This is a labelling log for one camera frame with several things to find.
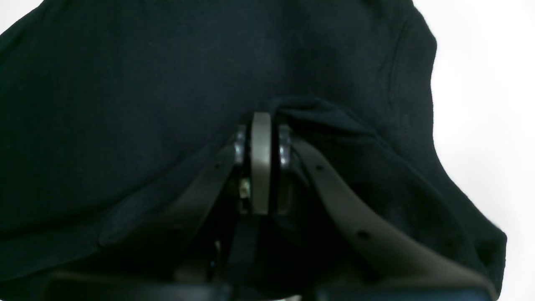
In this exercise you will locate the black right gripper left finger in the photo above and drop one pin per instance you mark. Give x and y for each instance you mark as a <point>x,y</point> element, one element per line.
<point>164,217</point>

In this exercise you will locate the black T-shirt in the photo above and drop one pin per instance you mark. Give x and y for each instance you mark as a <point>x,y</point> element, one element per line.
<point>109,108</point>

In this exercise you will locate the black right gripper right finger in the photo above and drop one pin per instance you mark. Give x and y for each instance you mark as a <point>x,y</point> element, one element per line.
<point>407,270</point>

